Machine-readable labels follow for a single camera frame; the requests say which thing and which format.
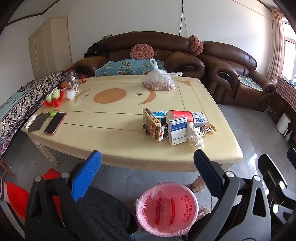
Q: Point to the window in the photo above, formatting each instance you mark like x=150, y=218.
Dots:
x=290, y=51

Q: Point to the white appliance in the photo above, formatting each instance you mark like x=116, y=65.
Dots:
x=283, y=122

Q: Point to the clear plastic bag of peanuts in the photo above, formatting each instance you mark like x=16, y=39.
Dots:
x=159, y=81

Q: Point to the white and blue medicine box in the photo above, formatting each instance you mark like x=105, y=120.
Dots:
x=177, y=132

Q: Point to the dark wooden side table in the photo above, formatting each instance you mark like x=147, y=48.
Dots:
x=276, y=109

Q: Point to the brown leather sofa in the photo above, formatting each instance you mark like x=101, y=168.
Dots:
x=143, y=38

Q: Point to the dark brown cloth pouch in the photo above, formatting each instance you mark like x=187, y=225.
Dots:
x=38, y=121

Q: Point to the white cabinet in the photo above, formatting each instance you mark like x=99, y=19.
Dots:
x=53, y=46

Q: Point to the blue and white milk carton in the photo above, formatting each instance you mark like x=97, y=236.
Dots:
x=198, y=118

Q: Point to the yellow cigarette box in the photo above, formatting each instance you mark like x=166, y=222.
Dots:
x=151, y=125

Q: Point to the glass pitcher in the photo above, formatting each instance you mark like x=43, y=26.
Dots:
x=70, y=80

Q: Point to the white tissue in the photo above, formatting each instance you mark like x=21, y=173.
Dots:
x=194, y=136

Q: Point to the small blue seat cover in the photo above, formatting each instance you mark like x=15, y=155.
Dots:
x=249, y=82

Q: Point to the small green object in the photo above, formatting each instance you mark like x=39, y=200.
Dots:
x=52, y=113

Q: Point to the brown leather armchair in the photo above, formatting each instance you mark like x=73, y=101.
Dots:
x=231, y=55

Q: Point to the blue floral seat cover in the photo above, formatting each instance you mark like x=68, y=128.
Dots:
x=124, y=66

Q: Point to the red fruit tray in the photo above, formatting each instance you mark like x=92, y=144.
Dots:
x=54, y=103

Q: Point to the smartphone with pink case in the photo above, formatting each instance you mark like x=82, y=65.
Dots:
x=55, y=122

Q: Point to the red checked cloth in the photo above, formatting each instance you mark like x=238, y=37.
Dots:
x=286, y=89

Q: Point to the yellow snack wrapper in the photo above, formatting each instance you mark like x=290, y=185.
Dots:
x=209, y=131

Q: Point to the small red cup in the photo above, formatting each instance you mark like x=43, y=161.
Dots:
x=83, y=80

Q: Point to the light blue cloth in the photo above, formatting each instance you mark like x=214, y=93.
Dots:
x=9, y=106

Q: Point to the red plastic stool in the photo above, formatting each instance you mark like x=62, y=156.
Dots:
x=17, y=199

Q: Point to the wooden chair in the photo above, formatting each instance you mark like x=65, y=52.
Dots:
x=7, y=166

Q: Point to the beige curtain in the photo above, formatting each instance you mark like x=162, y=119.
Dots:
x=276, y=41

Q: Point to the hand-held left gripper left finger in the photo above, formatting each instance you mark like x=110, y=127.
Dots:
x=87, y=171

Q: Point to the white remote control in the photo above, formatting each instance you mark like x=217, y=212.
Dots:
x=29, y=122

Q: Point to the red paper cup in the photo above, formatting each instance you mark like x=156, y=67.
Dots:
x=182, y=114

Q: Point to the white crumpled plastic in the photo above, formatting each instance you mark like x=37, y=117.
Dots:
x=71, y=94

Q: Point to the beige slipper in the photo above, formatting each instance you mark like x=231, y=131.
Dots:
x=204, y=212
x=198, y=183

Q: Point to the blue cartoon medicine box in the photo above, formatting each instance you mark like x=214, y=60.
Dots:
x=159, y=114

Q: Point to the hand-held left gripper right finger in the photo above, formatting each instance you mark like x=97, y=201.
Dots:
x=205, y=166

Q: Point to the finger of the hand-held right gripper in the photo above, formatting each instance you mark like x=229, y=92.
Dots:
x=271, y=172
x=292, y=155

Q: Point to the orange fruit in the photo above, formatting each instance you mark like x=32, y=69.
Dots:
x=63, y=85

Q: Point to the pink-lined trash bin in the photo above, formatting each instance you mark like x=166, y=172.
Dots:
x=166, y=208

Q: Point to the floral patterned blanket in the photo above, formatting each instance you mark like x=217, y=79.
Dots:
x=27, y=92

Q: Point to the black clothing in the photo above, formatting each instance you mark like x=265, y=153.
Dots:
x=97, y=49

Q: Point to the dark red cigarette pack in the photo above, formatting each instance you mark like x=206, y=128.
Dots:
x=165, y=132

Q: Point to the green apple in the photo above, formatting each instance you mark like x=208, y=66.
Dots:
x=56, y=93
x=49, y=97

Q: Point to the round pink crocheted cushion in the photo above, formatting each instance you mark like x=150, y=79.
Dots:
x=194, y=44
x=141, y=51

